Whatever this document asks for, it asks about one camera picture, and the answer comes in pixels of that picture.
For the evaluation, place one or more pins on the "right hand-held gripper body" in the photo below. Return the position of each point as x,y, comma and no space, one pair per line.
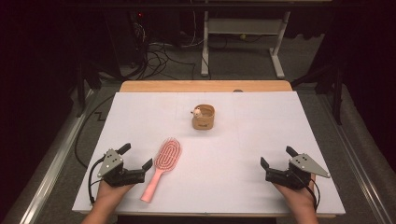
292,177

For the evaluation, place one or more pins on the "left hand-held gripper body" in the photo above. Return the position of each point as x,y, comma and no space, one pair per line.
115,174

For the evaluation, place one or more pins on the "pink hairbrush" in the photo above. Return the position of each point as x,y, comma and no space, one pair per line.
167,155

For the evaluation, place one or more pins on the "round wooden cup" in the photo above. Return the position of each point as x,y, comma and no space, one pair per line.
206,123

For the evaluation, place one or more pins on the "person's left hand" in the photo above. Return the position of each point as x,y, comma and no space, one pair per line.
109,194

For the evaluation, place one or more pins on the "person's right hand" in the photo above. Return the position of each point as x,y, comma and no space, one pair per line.
300,199

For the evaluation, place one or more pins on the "white board sheet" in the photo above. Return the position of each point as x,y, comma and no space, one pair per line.
218,155

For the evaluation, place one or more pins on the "small beige figurine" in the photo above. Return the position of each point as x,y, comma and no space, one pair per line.
196,112

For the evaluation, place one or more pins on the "black metal stand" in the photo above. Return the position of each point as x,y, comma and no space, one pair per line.
337,93
81,90

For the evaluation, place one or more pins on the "wooden table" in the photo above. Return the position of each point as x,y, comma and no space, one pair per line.
174,86

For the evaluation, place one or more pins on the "aluminium floor rail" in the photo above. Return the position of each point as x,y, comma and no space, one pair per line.
53,174
351,161

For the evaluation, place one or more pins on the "white metal stand frame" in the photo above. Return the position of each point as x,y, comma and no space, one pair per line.
243,26

